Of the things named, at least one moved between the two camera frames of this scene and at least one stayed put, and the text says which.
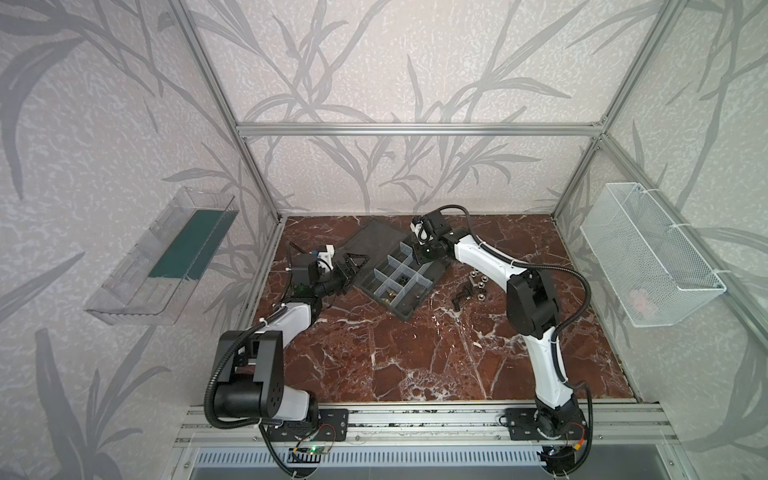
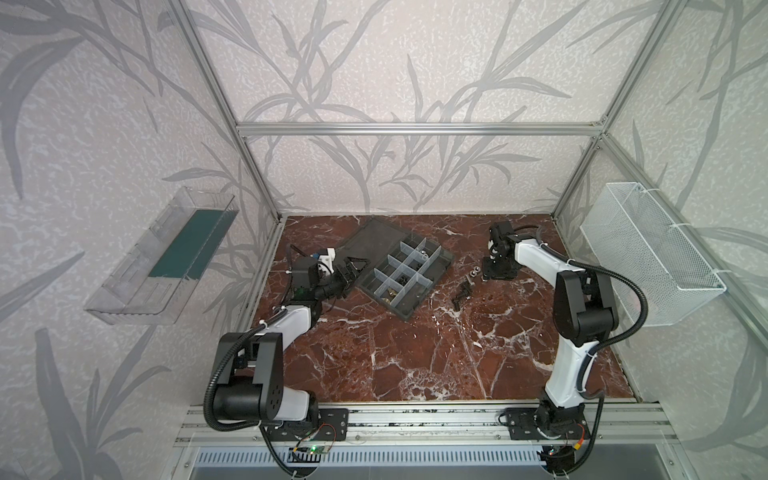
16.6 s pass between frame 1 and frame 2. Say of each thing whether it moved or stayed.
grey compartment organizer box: stayed
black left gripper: stayed
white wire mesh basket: stayed
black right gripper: moved
